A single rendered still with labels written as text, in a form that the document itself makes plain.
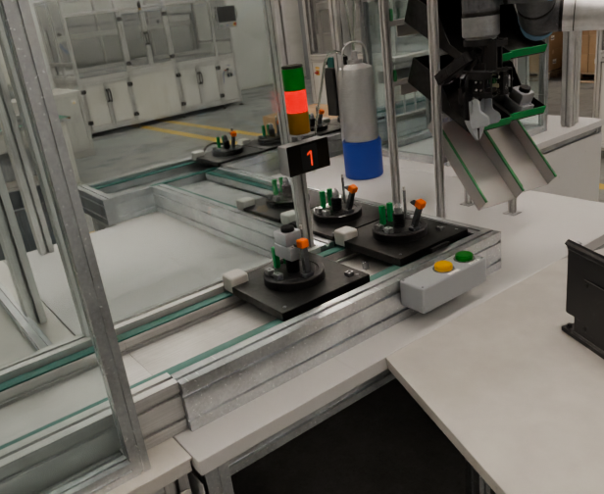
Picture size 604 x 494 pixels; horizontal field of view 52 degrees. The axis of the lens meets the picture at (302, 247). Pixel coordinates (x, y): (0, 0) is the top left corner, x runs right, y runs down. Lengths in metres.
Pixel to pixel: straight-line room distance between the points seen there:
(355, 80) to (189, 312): 1.33
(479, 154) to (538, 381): 0.77
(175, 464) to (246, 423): 0.14
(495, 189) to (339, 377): 0.76
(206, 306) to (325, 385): 0.35
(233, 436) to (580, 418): 0.58
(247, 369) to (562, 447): 0.54
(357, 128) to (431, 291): 1.24
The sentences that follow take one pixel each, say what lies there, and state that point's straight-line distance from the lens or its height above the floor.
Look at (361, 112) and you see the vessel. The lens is 2.46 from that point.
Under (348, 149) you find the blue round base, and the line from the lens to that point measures 2.50.
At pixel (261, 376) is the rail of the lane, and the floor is 0.90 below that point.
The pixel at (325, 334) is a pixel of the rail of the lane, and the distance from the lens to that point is 1.26.
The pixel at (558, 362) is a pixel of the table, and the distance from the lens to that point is 1.28.
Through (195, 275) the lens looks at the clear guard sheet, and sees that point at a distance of 1.44.
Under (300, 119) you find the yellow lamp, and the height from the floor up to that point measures 1.30.
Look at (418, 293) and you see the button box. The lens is 1.34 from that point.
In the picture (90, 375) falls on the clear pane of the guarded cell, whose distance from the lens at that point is 1.01.
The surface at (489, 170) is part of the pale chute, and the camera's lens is 1.78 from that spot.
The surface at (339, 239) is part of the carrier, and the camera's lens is 1.60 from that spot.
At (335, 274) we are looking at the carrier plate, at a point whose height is 0.97.
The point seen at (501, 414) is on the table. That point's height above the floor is 0.86.
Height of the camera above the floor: 1.54
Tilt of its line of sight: 21 degrees down
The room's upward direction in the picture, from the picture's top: 7 degrees counter-clockwise
